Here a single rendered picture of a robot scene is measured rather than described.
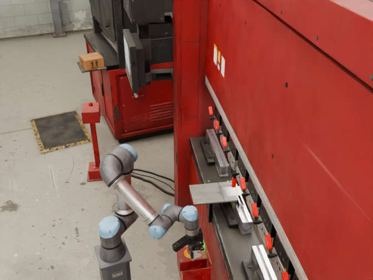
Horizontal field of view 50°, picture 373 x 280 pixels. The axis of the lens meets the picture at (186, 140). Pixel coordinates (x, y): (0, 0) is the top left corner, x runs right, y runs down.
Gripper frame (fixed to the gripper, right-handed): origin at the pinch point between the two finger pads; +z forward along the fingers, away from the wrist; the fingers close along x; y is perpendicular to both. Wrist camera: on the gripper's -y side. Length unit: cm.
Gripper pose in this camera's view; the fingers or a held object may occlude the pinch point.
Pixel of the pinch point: (191, 259)
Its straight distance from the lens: 227.5
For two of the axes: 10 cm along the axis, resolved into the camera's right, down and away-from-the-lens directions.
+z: 0.9, 8.4, 5.3
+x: -1.8, -5.1, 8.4
